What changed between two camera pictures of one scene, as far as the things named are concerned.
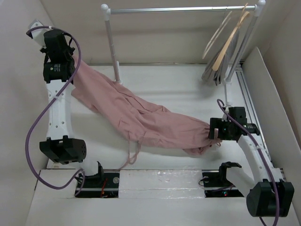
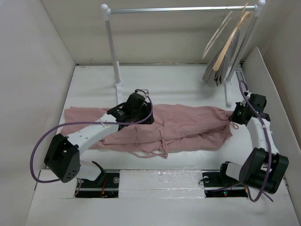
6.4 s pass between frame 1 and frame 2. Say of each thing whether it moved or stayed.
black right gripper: moved
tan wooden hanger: stayed
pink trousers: moved
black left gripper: moved
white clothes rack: stayed
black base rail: stayed
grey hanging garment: stayed
